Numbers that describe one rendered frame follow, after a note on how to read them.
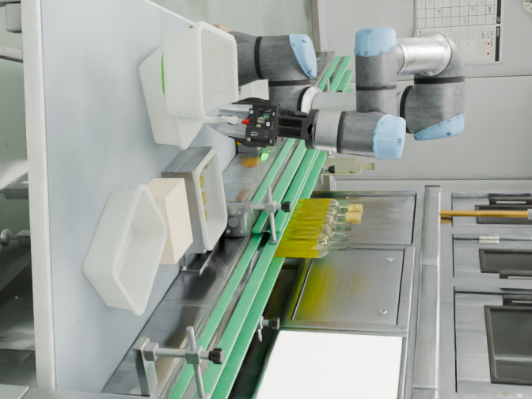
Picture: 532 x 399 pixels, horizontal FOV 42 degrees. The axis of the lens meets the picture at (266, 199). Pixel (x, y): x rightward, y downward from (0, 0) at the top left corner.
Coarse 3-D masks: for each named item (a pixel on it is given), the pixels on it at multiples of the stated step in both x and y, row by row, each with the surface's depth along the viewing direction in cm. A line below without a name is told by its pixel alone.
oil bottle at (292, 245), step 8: (288, 232) 196; (280, 240) 193; (288, 240) 192; (296, 240) 192; (304, 240) 191; (312, 240) 190; (320, 240) 190; (328, 240) 192; (280, 248) 193; (288, 248) 193; (296, 248) 192; (304, 248) 191; (312, 248) 191; (320, 248) 190; (328, 248) 191; (280, 256) 195; (288, 256) 194; (296, 256) 193; (304, 256) 193; (312, 256) 192; (320, 256) 192
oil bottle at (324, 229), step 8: (288, 224) 201; (296, 224) 201; (304, 224) 200; (312, 224) 200; (320, 224) 199; (296, 232) 197; (304, 232) 196; (312, 232) 196; (320, 232) 195; (328, 232) 196
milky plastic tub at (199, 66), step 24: (168, 48) 119; (192, 48) 118; (216, 48) 137; (168, 72) 120; (192, 72) 118; (216, 72) 138; (168, 96) 120; (192, 96) 118; (216, 96) 138; (216, 120) 125
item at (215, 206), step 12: (216, 156) 177; (216, 168) 178; (216, 180) 180; (216, 192) 181; (216, 204) 183; (204, 216) 167; (216, 216) 184; (204, 228) 168; (216, 228) 181; (204, 240) 169; (216, 240) 176
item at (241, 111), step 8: (224, 104) 127; (232, 104) 126; (240, 104) 126; (248, 104) 125; (208, 112) 128; (216, 112) 127; (224, 112) 127; (232, 112) 126; (240, 112) 126; (248, 112) 126
